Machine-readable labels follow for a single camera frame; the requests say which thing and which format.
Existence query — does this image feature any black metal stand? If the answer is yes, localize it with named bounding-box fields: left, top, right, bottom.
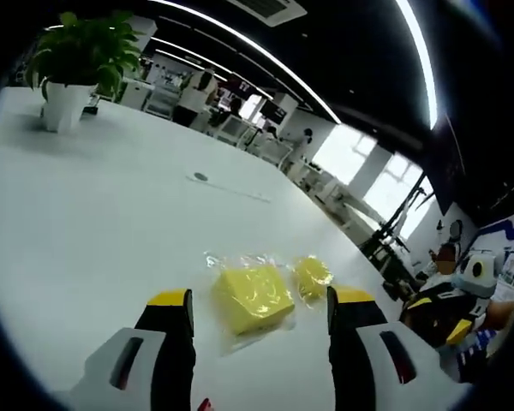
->
left=358, top=173, right=436, bottom=283

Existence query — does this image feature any green plant in white pot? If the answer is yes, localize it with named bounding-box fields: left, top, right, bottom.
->
left=24, top=10, right=146, bottom=133

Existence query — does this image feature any black computer monitor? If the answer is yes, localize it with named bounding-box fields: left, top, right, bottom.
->
left=260, top=100, right=289, bottom=126

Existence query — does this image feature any large yellow wrapped sponge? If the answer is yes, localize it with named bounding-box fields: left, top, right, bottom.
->
left=202, top=249, right=299, bottom=357

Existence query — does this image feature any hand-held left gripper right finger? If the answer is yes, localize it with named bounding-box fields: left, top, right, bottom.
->
left=326, top=285, right=463, bottom=411

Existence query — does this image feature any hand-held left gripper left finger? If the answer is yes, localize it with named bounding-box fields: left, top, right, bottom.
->
left=63, top=289, right=197, bottom=411

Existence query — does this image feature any small yellow silicone block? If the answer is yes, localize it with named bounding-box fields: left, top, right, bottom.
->
left=292, top=255, right=333, bottom=301

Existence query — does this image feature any ceiling air conditioner vent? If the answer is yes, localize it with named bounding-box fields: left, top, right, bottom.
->
left=225, top=0, right=308, bottom=28

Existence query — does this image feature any blue and white wall poster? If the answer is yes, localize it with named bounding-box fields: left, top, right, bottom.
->
left=475, top=211, right=514, bottom=301

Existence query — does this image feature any long ceiling light strip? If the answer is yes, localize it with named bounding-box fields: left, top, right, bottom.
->
left=394, top=0, right=439, bottom=130

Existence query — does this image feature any large yellow silicone block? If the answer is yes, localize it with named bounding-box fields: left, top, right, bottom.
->
left=211, top=265, right=296, bottom=337

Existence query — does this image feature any person's right hand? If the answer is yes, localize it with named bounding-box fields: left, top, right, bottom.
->
left=483, top=299, right=514, bottom=335

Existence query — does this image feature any clear plastic bag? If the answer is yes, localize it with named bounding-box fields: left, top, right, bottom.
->
left=281, top=253, right=338, bottom=306

